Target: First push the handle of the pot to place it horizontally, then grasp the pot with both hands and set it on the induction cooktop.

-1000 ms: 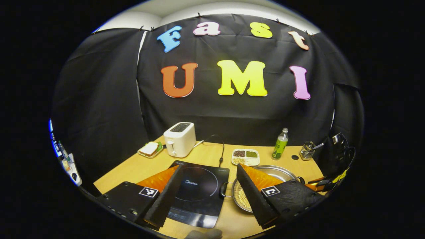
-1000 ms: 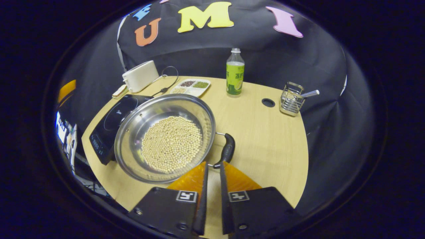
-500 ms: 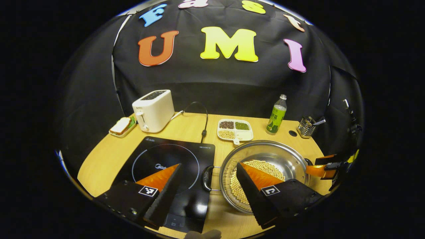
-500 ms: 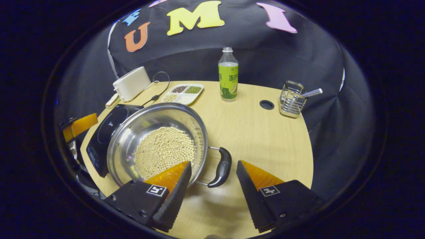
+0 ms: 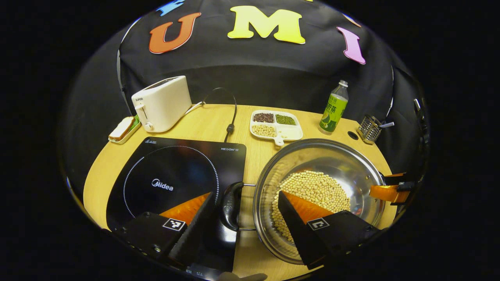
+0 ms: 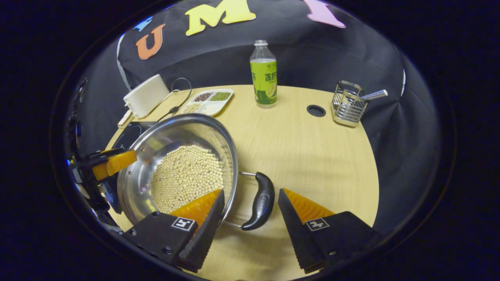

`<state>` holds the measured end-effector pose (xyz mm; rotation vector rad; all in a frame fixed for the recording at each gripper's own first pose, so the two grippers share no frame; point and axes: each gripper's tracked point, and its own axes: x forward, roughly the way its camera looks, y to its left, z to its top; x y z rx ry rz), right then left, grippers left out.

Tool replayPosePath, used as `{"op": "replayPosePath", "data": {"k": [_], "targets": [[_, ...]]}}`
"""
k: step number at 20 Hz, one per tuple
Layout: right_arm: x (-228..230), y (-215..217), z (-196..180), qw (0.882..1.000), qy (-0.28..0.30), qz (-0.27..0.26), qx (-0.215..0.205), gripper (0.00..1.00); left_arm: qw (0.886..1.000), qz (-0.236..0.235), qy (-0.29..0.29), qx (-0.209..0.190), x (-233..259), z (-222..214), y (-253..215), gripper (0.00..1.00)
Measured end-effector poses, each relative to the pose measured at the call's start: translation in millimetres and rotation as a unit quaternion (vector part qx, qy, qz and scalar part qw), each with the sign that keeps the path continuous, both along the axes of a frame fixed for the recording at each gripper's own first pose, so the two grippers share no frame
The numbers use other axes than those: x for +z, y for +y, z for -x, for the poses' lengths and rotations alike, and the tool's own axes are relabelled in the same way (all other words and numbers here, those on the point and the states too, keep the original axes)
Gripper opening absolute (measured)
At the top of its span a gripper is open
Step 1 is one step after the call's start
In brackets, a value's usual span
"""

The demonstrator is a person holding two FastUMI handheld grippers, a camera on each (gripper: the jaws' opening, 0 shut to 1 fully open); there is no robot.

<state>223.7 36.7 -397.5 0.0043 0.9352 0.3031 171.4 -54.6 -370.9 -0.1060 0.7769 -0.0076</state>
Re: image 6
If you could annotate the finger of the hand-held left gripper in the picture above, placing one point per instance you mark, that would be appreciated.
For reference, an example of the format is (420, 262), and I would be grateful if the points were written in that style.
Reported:
(113, 164)

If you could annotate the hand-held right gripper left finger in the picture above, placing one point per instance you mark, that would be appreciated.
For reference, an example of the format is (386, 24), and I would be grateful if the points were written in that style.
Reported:
(207, 234)

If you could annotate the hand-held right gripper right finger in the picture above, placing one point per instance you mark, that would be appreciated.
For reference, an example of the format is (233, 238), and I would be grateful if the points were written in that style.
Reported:
(297, 234)

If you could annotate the black induction cooktop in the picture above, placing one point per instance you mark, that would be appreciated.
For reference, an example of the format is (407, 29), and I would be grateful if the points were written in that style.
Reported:
(131, 132)

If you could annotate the stainless steel pot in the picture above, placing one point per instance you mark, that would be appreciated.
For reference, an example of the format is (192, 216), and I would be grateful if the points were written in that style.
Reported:
(164, 132)

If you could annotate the heap of soybeans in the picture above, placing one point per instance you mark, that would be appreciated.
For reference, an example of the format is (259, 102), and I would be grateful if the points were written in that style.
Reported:
(183, 175)

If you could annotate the white toaster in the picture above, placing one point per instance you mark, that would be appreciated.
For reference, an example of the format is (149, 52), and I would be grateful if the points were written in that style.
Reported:
(146, 95)

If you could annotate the white divided bean tray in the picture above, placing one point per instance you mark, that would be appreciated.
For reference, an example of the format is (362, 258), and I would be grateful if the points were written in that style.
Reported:
(213, 108)

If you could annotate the green label plastic bottle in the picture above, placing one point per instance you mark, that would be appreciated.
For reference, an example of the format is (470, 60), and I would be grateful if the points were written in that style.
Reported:
(263, 82)

